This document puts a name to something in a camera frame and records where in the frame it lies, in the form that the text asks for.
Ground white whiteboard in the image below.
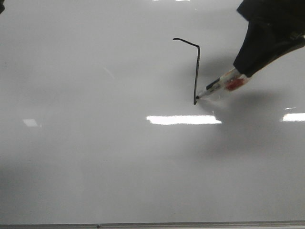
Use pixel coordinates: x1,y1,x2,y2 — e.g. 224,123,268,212
0,0,305,224

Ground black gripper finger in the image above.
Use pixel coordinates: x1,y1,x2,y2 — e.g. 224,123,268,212
233,20,305,78

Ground white whiteboard marker pen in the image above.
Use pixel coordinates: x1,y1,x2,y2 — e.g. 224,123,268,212
194,67,252,100

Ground grey aluminium whiteboard frame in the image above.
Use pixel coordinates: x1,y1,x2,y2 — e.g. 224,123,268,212
0,220,305,229

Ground black drawn number seven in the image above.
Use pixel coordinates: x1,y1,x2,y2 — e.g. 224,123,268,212
173,38,201,105

